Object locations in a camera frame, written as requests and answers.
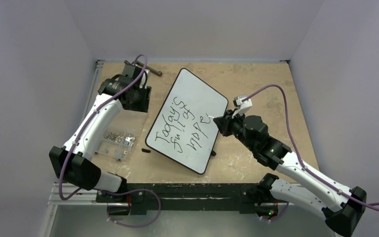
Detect white whiteboard black frame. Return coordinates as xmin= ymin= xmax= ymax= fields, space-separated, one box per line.
xmin=145 ymin=68 xmax=228 ymax=174

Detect clear plastic screw box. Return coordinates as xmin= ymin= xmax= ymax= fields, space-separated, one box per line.
xmin=95 ymin=110 xmax=148 ymax=161

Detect black marker cap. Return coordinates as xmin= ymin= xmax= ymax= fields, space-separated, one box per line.
xmin=141 ymin=148 xmax=151 ymax=153

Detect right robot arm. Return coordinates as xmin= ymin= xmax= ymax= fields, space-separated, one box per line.
xmin=213 ymin=110 xmax=367 ymax=237

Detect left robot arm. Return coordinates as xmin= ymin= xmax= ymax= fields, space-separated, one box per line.
xmin=49 ymin=64 xmax=151 ymax=202

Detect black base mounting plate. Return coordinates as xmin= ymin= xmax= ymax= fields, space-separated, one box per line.
xmin=96 ymin=183 xmax=286 ymax=217

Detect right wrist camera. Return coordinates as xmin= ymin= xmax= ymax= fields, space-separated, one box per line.
xmin=231 ymin=95 xmax=253 ymax=118

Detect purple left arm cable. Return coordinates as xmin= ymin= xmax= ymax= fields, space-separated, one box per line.
xmin=58 ymin=54 xmax=148 ymax=201

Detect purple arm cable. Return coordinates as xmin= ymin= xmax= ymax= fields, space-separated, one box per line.
xmin=58 ymin=54 xmax=148 ymax=201
xmin=241 ymin=84 xmax=379 ymax=211

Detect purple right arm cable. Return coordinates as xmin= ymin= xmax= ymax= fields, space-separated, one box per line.
xmin=241 ymin=84 xmax=379 ymax=211

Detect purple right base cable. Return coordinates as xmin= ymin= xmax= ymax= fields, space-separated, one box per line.
xmin=260 ymin=199 xmax=292 ymax=223

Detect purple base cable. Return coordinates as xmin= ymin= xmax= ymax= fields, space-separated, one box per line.
xmin=260 ymin=199 xmax=292 ymax=223
xmin=107 ymin=188 xmax=163 ymax=229

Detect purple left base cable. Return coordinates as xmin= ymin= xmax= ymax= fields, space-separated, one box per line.
xmin=107 ymin=188 xmax=163 ymax=229

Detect aluminium frame rail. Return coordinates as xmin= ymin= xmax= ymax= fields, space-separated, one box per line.
xmin=47 ymin=182 xmax=112 ymax=207

